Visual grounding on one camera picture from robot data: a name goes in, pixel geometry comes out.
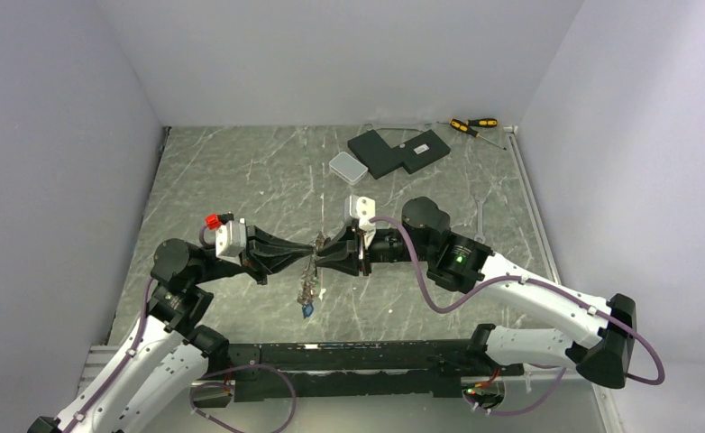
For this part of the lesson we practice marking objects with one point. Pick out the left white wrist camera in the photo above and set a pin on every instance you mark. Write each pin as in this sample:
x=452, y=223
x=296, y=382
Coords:
x=230, y=235

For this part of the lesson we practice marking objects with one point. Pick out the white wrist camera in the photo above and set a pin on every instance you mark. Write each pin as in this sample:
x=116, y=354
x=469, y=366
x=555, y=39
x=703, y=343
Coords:
x=362, y=209
x=230, y=235

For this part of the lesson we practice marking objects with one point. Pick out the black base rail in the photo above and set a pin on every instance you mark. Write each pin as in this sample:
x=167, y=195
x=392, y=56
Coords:
x=440, y=368

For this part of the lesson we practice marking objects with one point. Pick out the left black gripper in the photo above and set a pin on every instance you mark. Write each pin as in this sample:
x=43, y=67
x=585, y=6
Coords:
x=267, y=253

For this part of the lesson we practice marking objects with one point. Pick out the yellow black screwdriver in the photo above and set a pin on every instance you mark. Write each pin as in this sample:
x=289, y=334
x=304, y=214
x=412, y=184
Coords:
x=477, y=133
x=474, y=123

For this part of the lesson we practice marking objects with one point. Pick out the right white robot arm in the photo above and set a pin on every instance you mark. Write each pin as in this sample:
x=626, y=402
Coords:
x=590, y=334

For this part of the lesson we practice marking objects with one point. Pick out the black network switch small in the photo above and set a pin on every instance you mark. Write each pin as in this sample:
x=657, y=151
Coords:
x=422, y=151

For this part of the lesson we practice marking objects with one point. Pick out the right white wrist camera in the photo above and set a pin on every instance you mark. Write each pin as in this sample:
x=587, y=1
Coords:
x=362, y=209

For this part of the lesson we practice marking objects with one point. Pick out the black network switch large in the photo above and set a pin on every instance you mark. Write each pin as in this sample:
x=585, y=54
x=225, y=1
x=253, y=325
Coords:
x=375, y=154

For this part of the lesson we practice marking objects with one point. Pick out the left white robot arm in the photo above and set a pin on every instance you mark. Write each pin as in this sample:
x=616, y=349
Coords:
x=168, y=348

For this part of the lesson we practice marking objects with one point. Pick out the silver wrench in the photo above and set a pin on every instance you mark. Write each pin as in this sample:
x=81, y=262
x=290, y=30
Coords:
x=480, y=236

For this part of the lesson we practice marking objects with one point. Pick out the silver disc keyring with keys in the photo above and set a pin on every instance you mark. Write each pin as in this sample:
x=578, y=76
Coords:
x=310, y=280

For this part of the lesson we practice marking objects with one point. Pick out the white network switch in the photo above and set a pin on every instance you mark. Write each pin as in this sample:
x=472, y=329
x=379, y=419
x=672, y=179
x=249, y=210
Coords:
x=348, y=168

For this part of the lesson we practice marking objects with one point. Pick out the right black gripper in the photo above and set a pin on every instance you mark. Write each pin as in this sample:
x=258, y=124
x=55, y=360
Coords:
x=343, y=254

